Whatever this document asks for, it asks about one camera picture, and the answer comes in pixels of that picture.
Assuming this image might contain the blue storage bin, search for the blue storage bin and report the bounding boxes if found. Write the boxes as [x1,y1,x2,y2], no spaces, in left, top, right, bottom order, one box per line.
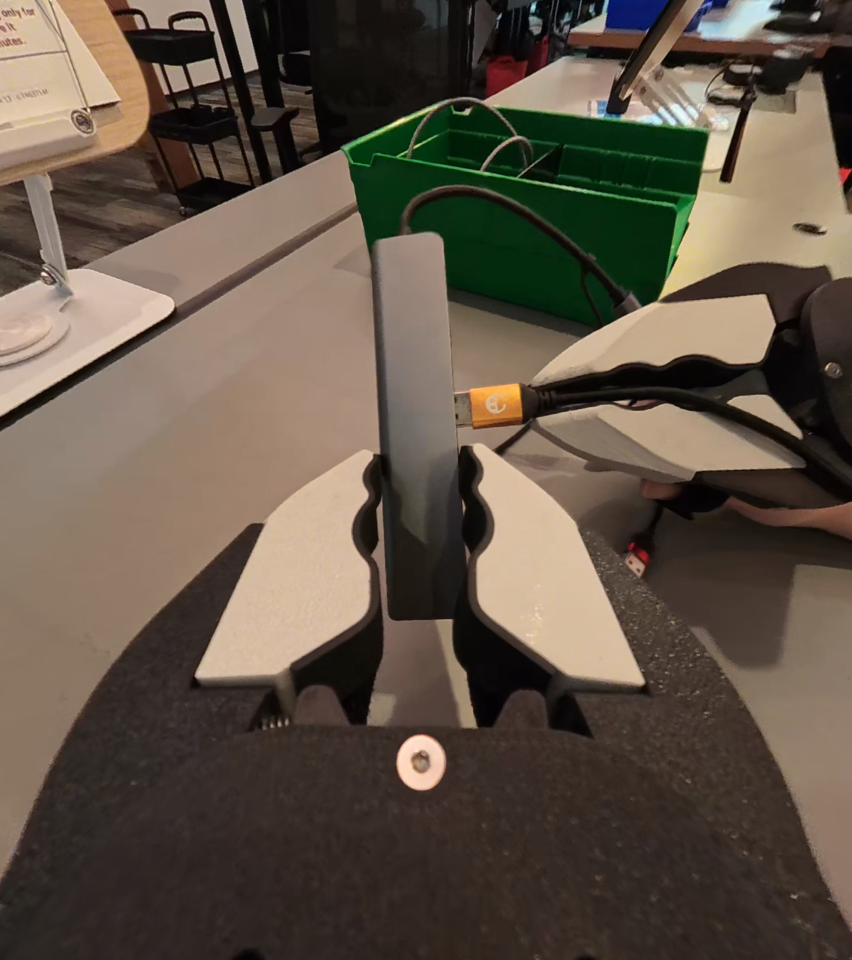
[606,0,712,35]

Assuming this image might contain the grey usb hub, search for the grey usb hub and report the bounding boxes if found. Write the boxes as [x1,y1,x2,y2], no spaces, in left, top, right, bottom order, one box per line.
[370,231,468,624]

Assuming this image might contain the green plastic box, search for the green plastic box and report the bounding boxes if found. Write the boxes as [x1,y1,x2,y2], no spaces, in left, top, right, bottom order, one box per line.
[340,103,712,329]

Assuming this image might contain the person's right hand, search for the person's right hand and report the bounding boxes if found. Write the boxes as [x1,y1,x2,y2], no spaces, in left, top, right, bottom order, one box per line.
[638,480,852,561]

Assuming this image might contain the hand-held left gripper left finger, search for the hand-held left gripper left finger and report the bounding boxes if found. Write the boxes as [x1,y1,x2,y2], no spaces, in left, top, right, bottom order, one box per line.
[192,448,385,727]

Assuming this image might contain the black utility cart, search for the black utility cart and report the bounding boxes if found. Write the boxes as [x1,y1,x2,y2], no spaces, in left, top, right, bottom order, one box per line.
[118,7,257,216]

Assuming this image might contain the grey braided cable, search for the grey braided cable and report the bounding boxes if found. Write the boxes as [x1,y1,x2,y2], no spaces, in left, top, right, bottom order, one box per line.
[405,96,538,175]

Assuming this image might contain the instruction sheet on wooden stand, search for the instruction sheet on wooden stand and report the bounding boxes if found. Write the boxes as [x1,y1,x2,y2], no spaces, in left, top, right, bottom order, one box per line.
[0,0,177,449]

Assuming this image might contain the orange plug usb cable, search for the orange plug usb cable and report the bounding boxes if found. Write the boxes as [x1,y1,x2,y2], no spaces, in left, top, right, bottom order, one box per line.
[456,378,840,489]

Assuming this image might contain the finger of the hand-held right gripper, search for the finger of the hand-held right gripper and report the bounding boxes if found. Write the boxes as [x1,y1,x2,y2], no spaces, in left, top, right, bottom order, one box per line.
[531,393,810,486]
[529,292,780,394]

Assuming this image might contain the wooden document stand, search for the wooden document stand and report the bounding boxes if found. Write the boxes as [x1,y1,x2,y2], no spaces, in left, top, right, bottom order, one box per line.
[587,0,735,175]

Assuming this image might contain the red plug usb cable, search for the red plug usb cable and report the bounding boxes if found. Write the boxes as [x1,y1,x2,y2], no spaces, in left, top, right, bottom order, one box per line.
[623,497,666,582]

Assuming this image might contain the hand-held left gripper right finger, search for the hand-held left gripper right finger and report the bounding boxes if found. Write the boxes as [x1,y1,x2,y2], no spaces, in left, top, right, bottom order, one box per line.
[454,442,648,727]

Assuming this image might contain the red bin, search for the red bin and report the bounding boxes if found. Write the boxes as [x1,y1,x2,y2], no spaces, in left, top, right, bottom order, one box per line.
[483,52,531,96]

